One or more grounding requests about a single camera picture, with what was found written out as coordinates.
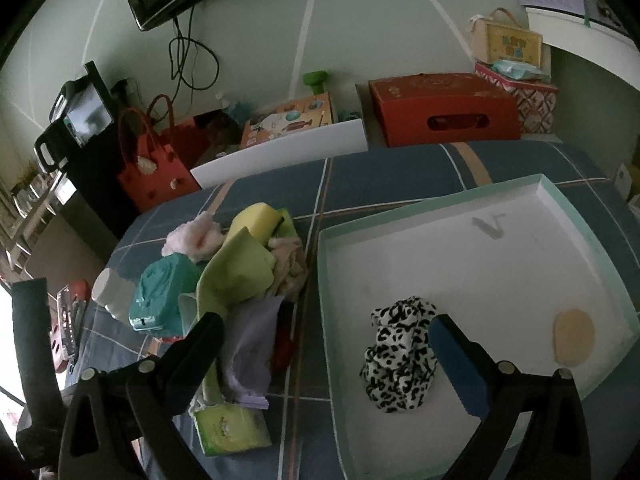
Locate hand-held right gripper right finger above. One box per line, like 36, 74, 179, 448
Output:
430, 314, 598, 480

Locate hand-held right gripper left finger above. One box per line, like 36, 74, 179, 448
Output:
59, 312, 226, 480

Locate leopard print scrunchie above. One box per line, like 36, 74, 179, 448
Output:
360, 297, 439, 414

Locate pink fluffy cloth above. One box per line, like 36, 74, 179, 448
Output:
161, 211, 227, 262

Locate white tray with mint rim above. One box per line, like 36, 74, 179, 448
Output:
317, 174, 640, 480

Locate lavender cloth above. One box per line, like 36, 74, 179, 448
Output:
221, 294, 287, 411

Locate green tissue pack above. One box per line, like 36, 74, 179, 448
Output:
192, 402, 274, 457

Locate light green cloth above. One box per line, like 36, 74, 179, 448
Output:
194, 226, 277, 323

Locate white plastic bottle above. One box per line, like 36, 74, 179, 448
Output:
91, 267, 137, 322

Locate beige cloth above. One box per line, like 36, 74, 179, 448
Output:
268, 237, 310, 303

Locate beige round pad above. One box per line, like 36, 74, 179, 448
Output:
552, 309, 596, 366

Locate rack with glass jars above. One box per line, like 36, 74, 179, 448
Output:
0, 169, 68, 273

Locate dark cabinet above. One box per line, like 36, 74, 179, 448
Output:
30, 160, 138, 281

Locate yellow sponge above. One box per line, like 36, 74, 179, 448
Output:
229, 202, 290, 242

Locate red tote bag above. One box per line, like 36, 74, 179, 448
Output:
117, 94, 202, 213

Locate blue plaid bed sheet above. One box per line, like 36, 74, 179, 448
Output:
65, 140, 632, 480

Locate white board panel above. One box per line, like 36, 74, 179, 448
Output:
190, 120, 369, 189

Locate black coffee machine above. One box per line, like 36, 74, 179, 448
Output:
33, 60, 117, 173

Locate orange toy box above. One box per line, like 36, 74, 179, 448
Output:
240, 91, 334, 149

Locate red gift box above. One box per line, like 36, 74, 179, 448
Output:
368, 73, 522, 149

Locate patterned pink box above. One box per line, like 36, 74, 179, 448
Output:
474, 62, 559, 135

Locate green dumbbell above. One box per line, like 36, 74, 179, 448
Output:
302, 70, 327, 97

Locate pale blue wipes pack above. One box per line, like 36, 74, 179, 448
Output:
491, 59, 552, 82

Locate cream handbag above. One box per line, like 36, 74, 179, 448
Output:
469, 8, 544, 69

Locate white cabinet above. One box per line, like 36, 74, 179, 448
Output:
526, 4, 640, 63

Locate black television cables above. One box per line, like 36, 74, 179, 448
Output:
167, 14, 221, 97

